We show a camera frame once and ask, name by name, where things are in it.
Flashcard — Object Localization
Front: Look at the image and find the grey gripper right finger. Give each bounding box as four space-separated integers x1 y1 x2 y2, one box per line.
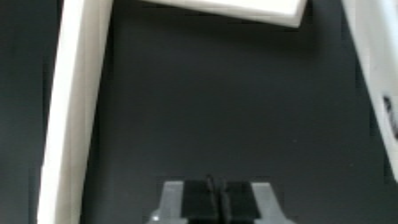
218 180 296 224

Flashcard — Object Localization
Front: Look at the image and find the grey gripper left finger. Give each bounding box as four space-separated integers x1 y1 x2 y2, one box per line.
151 180 222 224

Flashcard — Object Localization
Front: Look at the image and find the large white drawer housing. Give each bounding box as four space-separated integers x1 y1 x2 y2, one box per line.
341 0 398 181

